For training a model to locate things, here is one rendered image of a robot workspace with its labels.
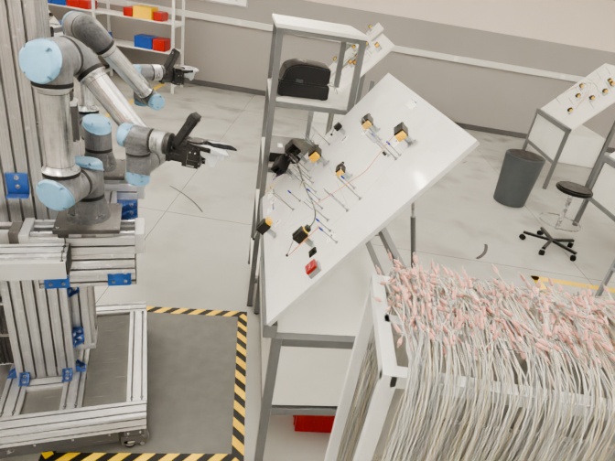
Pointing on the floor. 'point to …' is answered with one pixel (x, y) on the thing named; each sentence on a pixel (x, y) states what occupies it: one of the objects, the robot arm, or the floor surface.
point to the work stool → (564, 215)
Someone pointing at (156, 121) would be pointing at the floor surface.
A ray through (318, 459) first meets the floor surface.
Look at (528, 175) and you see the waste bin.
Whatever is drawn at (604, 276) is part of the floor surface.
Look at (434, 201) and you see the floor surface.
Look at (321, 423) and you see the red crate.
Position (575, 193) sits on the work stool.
